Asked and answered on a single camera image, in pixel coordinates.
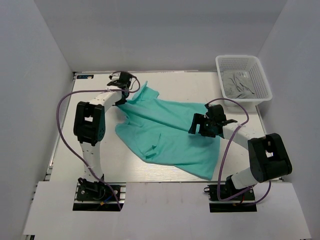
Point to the grey t shirt in basket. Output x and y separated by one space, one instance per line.
237 86

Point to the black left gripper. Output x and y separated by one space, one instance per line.
120 102

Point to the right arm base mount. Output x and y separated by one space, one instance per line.
243 203

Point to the blue label sticker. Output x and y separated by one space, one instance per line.
85 76

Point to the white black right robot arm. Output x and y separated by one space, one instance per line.
268 157

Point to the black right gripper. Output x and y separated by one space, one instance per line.
199 119

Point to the white plastic mesh basket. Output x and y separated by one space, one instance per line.
249 66

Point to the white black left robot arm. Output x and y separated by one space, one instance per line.
90 127

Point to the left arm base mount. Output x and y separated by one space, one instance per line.
88 200

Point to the teal green t shirt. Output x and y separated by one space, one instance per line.
156 131

